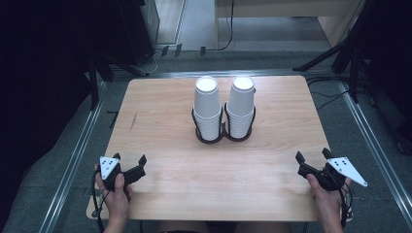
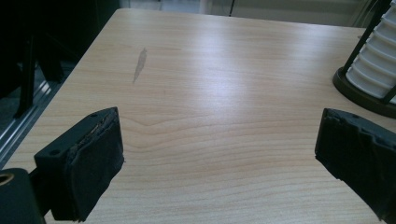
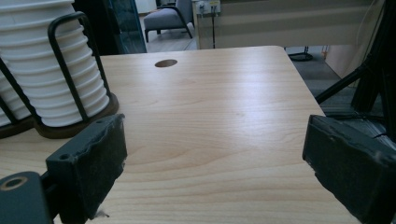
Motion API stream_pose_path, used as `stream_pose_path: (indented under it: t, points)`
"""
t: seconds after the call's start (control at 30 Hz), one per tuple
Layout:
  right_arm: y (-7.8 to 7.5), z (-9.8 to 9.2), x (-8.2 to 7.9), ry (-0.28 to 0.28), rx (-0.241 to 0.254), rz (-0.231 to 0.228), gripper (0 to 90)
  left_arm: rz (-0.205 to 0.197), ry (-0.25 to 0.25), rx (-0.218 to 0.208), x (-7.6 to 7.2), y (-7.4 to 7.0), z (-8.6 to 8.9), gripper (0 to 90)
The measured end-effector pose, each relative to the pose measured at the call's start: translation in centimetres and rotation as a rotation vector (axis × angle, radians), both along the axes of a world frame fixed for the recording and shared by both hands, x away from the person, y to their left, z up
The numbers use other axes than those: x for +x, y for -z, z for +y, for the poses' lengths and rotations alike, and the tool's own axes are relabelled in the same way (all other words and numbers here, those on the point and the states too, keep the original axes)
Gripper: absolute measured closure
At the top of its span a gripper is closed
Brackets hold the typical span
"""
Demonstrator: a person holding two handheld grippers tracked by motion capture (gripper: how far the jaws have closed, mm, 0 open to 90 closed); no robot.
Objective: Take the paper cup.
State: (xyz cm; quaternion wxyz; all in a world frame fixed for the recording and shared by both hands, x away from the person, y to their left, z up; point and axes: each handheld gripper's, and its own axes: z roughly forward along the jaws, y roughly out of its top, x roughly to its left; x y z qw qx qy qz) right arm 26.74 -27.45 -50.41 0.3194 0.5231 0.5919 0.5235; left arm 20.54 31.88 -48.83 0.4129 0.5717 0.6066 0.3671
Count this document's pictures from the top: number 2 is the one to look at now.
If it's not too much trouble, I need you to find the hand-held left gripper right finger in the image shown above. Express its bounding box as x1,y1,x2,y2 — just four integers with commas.
314,107,396,224

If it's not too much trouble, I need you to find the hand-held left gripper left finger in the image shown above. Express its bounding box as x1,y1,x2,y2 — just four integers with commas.
33,106,125,223

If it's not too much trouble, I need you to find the black wire cup holder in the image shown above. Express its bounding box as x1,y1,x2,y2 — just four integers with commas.
332,0,396,119

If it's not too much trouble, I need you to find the stack of white cups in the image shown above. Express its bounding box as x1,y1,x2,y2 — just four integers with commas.
345,0,396,105

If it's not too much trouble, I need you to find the black tripod stand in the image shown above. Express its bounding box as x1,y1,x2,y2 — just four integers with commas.
12,29,74,119

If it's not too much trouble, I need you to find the metal floor rail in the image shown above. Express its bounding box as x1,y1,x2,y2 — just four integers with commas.
0,77,64,169

